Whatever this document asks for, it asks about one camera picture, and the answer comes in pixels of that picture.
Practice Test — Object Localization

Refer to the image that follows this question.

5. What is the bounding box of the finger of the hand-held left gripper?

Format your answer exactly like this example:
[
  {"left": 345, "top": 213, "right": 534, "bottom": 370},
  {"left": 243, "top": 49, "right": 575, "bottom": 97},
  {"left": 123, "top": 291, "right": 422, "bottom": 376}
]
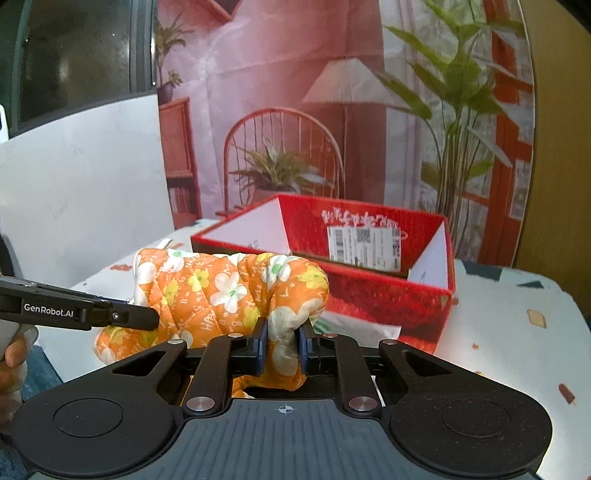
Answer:
[{"left": 90, "top": 298, "right": 160, "bottom": 332}]

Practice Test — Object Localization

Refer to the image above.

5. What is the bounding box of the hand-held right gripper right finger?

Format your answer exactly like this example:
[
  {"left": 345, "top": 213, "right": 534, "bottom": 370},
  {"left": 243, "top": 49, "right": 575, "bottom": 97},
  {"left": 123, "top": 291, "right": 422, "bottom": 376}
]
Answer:
[{"left": 298, "top": 320, "right": 491, "bottom": 419}]

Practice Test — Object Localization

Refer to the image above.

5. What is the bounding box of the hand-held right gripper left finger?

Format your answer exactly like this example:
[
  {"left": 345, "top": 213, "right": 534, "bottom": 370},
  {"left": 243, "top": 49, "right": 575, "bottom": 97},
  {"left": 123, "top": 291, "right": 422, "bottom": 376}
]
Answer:
[{"left": 76, "top": 318, "right": 269, "bottom": 419}]

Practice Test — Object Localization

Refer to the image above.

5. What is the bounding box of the orange floral quilted cloth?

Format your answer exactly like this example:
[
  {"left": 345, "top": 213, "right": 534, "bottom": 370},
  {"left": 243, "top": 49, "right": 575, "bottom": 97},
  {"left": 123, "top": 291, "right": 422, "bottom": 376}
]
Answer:
[{"left": 93, "top": 247, "right": 330, "bottom": 394}]

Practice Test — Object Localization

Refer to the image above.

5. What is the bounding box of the red cardboard box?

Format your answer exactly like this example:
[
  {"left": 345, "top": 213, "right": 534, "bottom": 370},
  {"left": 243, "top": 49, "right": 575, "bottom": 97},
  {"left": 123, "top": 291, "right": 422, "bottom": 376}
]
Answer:
[{"left": 190, "top": 194, "right": 457, "bottom": 355}]

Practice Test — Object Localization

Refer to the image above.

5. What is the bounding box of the person's left hand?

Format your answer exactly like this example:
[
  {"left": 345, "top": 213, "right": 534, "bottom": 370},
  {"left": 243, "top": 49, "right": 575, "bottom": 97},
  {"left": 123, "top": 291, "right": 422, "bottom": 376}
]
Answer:
[{"left": 0, "top": 333, "right": 38, "bottom": 394}]

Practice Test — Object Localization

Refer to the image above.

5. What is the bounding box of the person's blue jeans leg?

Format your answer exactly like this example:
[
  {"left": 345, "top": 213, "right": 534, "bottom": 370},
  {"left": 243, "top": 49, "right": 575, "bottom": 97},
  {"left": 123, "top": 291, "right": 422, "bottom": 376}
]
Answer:
[{"left": 16, "top": 344, "right": 64, "bottom": 403}]

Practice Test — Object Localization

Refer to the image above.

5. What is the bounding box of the white printed tablecloth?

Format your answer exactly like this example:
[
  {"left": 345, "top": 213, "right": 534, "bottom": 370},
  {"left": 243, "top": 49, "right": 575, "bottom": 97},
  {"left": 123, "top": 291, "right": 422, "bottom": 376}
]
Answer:
[{"left": 36, "top": 220, "right": 591, "bottom": 480}]

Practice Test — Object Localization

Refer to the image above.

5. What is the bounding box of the dark framed window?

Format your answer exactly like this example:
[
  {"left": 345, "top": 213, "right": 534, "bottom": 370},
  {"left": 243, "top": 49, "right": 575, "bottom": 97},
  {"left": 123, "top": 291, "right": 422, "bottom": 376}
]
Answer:
[{"left": 0, "top": 0, "right": 158, "bottom": 136}]

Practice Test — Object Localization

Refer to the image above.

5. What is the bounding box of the printed room scene wall cloth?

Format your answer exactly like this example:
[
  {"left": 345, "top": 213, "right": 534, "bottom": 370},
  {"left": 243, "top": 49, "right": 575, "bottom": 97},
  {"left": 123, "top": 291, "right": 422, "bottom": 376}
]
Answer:
[{"left": 154, "top": 0, "right": 537, "bottom": 269}]

